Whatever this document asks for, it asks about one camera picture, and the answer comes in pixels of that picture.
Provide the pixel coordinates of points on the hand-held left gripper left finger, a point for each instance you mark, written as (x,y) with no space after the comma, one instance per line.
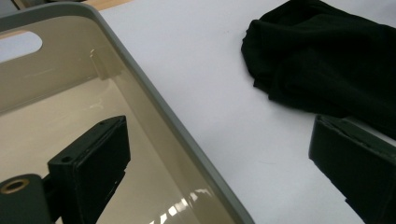
(93,161)

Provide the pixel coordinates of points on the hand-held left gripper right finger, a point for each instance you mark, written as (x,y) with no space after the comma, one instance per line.
(361,165)

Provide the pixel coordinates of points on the beige plastic basket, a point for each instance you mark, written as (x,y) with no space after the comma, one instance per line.
(77,93)

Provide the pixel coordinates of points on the black cloth garment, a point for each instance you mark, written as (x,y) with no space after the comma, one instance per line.
(327,62)

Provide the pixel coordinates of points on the white table cover sheet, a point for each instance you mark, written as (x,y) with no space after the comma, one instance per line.
(202,93)

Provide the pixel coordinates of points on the wooden table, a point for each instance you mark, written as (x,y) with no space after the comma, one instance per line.
(106,3)

